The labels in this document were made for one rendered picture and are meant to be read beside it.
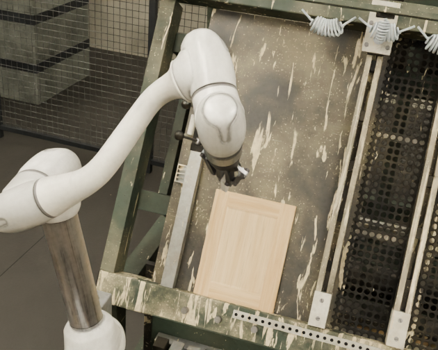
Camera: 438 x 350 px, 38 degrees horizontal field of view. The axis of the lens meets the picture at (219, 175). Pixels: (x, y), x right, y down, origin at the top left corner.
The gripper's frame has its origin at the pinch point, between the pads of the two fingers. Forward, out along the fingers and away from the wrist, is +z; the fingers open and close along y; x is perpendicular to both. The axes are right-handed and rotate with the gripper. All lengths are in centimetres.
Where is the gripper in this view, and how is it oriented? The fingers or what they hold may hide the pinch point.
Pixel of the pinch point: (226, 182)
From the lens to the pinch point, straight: 164.7
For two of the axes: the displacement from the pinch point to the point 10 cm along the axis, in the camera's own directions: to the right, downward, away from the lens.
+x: -5.0, 8.1, -3.0
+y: -8.6, -4.5, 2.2
